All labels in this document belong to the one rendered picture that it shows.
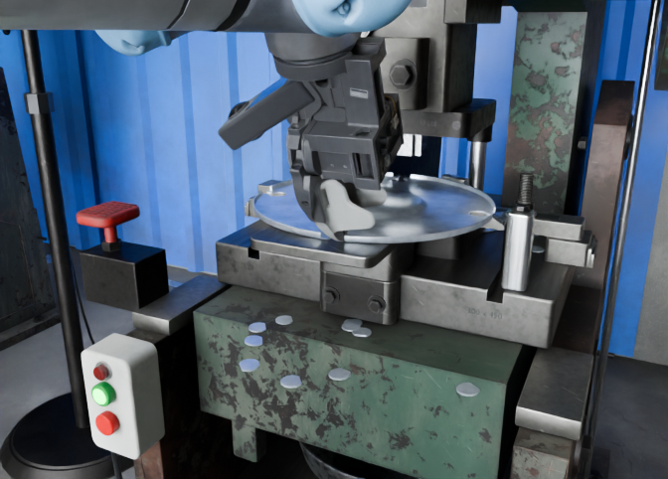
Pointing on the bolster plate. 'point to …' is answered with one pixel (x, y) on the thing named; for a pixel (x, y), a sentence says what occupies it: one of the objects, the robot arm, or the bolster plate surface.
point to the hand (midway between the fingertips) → (334, 229)
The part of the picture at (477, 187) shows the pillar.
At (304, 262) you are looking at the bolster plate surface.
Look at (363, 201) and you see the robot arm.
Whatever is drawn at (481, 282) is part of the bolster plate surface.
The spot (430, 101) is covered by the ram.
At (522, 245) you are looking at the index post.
